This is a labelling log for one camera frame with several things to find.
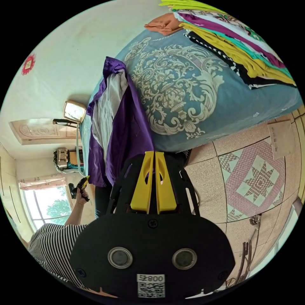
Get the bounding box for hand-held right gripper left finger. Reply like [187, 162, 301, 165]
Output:
[130, 151, 154, 213]

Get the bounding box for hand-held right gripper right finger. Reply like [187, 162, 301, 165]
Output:
[155, 151, 178, 214]

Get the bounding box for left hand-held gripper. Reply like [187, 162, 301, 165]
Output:
[68, 175, 91, 203]

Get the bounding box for purple vest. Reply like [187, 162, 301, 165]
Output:
[86, 56, 155, 188]

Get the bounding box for person's left forearm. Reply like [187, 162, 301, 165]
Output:
[64, 200, 96, 226]

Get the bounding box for person's left hand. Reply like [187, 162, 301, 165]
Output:
[73, 187, 89, 204]

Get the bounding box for beige patterned bag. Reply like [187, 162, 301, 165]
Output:
[53, 147, 70, 171]

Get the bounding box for window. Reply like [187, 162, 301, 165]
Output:
[20, 185, 75, 230]

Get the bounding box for pink flowered curtain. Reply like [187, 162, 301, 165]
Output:
[18, 173, 69, 191]

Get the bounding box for wooden door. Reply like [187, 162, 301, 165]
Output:
[9, 120, 83, 146]

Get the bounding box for person's body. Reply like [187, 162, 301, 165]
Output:
[27, 185, 113, 291]

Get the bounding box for bed with blue ornamented sheet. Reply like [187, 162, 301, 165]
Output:
[79, 25, 305, 173]

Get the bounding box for flat brown carton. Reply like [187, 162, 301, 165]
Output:
[267, 120, 294, 160]

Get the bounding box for pile of clothes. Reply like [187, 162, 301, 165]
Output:
[160, 0, 298, 90]

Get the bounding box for orange folded garment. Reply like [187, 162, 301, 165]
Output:
[144, 13, 184, 37]

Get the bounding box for golden wall clock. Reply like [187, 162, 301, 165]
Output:
[63, 100, 87, 124]

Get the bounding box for red wall ornament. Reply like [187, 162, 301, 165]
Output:
[21, 53, 37, 76]

